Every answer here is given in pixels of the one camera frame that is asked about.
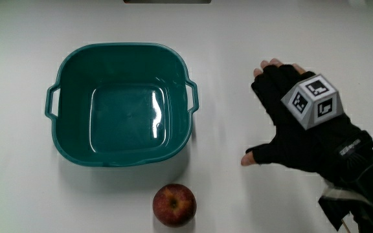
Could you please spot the white desk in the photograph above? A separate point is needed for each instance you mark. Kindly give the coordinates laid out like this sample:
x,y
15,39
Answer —
x,y
18,48

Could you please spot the person's right hand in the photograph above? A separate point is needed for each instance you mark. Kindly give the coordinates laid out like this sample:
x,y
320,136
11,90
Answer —
x,y
290,142

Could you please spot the person's right forearm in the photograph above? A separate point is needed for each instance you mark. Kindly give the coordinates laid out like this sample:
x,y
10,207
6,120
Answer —
x,y
364,191

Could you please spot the green plastic basin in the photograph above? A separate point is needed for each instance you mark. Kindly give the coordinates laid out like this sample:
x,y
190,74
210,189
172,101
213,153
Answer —
x,y
125,116

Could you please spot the red apple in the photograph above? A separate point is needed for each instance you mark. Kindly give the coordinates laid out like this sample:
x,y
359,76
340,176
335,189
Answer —
x,y
174,204

